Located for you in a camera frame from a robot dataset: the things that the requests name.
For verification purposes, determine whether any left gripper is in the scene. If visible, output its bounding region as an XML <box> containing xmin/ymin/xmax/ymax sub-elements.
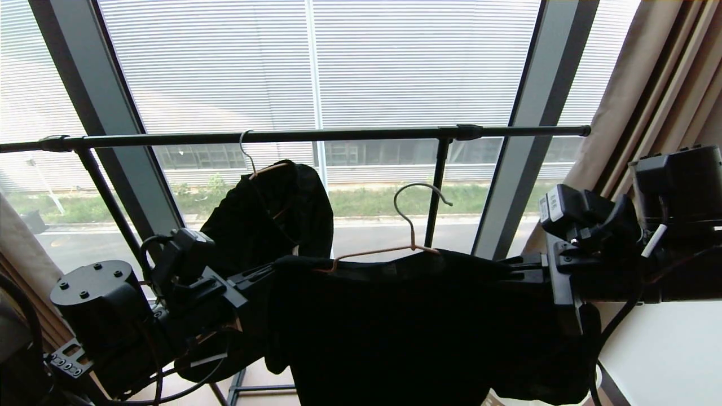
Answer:
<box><xmin>161</xmin><ymin>263</ymin><xmax>278</xmax><ymax>350</ymax></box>

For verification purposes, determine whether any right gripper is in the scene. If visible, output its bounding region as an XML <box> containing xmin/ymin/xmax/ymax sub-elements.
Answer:
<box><xmin>495</xmin><ymin>234</ymin><xmax>722</xmax><ymax>336</ymax></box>

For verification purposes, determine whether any black garment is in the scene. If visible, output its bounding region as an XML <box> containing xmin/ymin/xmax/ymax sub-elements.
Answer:
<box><xmin>265</xmin><ymin>248</ymin><xmax>601</xmax><ymax>406</ymax></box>
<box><xmin>175</xmin><ymin>162</ymin><xmax>334</xmax><ymax>384</ymax></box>

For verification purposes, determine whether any pink clothes hanger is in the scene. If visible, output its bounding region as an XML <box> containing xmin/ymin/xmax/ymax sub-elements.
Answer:
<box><xmin>313</xmin><ymin>183</ymin><xmax>454</xmax><ymax>275</ymax></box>
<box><xmin>238</xmin><ymin>131</ymin><xmax>291</xmax><ymax>220</ymax></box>

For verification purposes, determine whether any black clothes rack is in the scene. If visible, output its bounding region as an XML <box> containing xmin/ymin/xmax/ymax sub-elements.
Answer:
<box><xmin>0</xmin><ymin>124</ymin><xmax>592</xmax><ymax>406</ymax></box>

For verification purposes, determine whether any beige curtain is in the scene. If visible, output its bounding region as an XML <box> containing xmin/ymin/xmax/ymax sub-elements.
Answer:
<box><xmin>522</xmin><ymin>0</ymin><xmax>722</xmax><ymax>254</ymax></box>
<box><xmin>0</xmin><ymin>195</ymin><xmax>74</xmax><ymax>350</ymax></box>

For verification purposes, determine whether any window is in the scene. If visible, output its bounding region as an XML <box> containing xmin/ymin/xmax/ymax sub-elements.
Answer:
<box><xmin>0</xmin><ymin>0</ymin><xmax>641</xmax><ymax>299</ymax></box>

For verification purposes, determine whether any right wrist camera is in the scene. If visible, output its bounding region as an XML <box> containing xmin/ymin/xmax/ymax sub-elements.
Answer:
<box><xmin>539</xmin><ymin>184</ymin><xmax>644</xmax><ymax>257</ymax></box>

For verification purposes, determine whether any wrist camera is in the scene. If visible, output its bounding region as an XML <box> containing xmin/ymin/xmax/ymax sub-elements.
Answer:
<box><xmin>149</xmin><ymin>228</ymin><xmax>216</xmax><ymax>294</ymax></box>
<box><xmin>539</xmin><ymin>184</ymin><xmax>644</xmax><ymax>257</ymax></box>

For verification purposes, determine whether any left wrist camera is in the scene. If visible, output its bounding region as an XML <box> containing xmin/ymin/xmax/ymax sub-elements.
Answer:
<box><xmin>149</xmin><ymin>228</ymin><xmax>216</xmax><ymax>294</ymax></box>

